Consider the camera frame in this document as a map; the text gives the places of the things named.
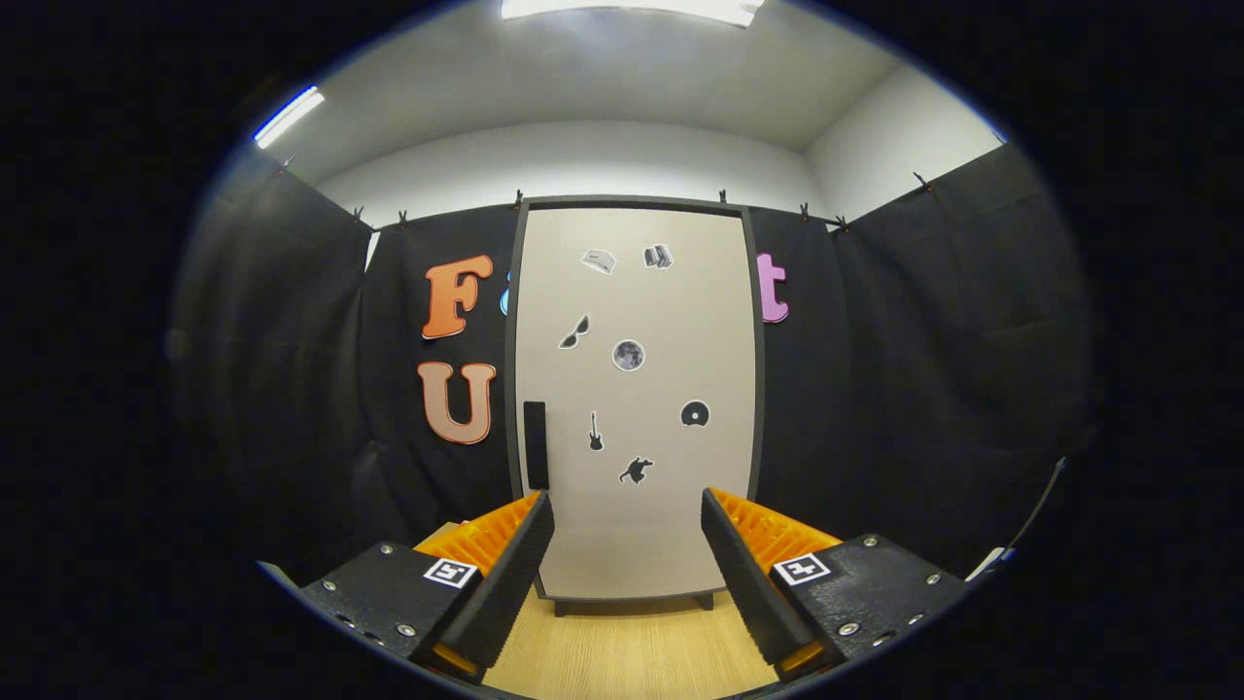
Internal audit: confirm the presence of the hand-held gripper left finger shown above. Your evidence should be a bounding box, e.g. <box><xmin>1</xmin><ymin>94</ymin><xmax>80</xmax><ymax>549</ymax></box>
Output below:
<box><xmin>299</xmin><ymin>489</ymin><xmax>556</xmax><ymax>684</ymax></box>

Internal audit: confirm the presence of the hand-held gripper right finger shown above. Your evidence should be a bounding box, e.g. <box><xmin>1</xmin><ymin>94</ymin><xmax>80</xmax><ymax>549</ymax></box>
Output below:
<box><xmin>701</xmin><ymin>486</ymin><xmax>973</xmax><ymax>682</ymax></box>

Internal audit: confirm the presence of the grey shoe cabinet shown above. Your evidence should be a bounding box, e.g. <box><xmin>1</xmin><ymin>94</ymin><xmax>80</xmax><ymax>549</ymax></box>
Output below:
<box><xmin>503</xmin><ymin>194</ymin><xmax>769</xmax><ymax>618</ymax></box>

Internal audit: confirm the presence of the black backdrop cloth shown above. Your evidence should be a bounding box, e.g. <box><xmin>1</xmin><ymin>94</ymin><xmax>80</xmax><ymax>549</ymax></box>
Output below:
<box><xmin>170</xmin><ymin>144</ymin><xmax>1099</xmax><ymax>584</ymax></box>

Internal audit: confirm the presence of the narrow ceiling light strip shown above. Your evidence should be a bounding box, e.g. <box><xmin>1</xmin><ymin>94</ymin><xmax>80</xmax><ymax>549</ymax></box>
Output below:
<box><xmin>255</xmin><ymin>86</ymin><xmax>327</xmax><ymax>149</ymax></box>

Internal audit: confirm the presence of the wide ceiling light panel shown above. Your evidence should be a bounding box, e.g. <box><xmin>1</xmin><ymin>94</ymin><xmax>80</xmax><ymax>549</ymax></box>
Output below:
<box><xmin>501</xmin><ymin>0</ymin><xmax>767</xmax><ymax>28</ymax></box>

